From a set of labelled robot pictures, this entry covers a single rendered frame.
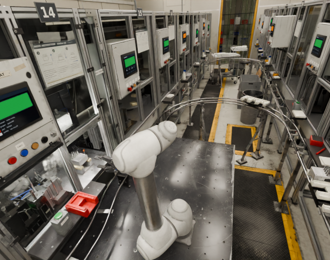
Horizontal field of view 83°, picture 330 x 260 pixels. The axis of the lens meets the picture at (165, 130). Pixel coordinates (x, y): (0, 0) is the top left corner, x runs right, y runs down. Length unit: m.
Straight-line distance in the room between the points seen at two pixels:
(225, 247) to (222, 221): 0.18
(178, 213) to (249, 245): 1.19
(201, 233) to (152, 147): 0.84
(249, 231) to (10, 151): 2.13
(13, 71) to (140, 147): 0.67
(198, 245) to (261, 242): 1.03
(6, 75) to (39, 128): 0.29
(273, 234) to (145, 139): 1.90
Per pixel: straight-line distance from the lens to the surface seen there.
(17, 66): 1.12
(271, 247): 2.34
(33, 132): 1.17
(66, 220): 1.31
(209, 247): 1.43
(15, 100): 1.07
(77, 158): 1.67
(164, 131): 0.83
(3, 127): 1.06
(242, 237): 2.30
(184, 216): 1.23
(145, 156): 0.79
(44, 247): 1.38
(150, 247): 1.18
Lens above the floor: 1.94
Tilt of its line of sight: 31 degrees down
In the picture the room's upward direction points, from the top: 4 degrees counter-clockwise
